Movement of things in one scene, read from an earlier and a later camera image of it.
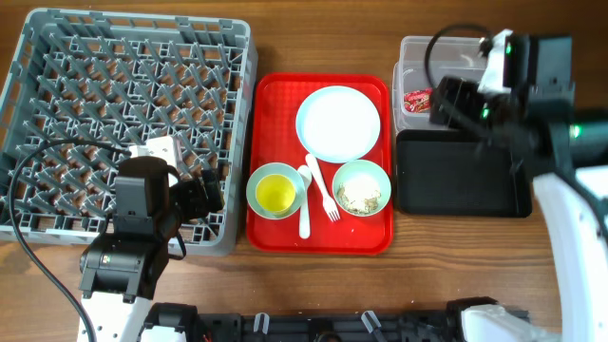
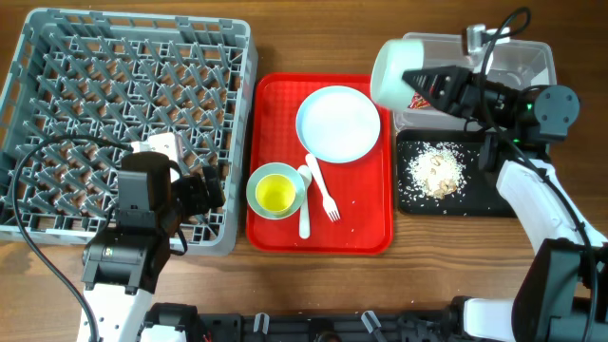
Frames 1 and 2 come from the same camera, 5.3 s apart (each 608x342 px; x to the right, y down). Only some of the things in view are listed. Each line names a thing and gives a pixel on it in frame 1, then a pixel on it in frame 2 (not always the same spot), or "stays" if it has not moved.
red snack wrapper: [418, 101] stays
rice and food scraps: [359, 194] to [437, 170]
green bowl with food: [361, 188] to [392, 60]
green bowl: [275, 168] stays
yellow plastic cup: [275, 193] stays
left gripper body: [189, 201] stays
